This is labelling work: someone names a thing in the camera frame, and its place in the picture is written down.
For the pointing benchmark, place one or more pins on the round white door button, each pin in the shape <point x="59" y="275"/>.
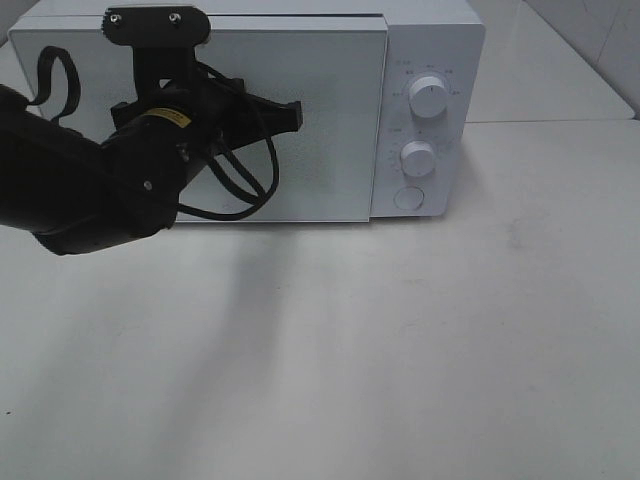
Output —
<point x="409" y="198"/>

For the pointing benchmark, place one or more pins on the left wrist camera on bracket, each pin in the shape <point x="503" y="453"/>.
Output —
<point x="156" y="26"/>

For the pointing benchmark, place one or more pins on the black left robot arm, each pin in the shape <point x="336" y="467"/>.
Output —
<point x="66" y="191"/>

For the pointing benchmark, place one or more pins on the white microwave door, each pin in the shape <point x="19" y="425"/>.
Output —
<point x="326" y="167"/>

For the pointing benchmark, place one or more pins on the white microwave oven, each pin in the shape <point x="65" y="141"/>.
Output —
<point x="442" y="38"/>

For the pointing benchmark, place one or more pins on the white dial knob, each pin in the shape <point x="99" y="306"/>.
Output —
<point x="418" y="159"/>
<point x="427" y="96"/>

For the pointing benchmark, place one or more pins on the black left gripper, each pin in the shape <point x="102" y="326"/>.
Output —
<point x="186" y="111"/>

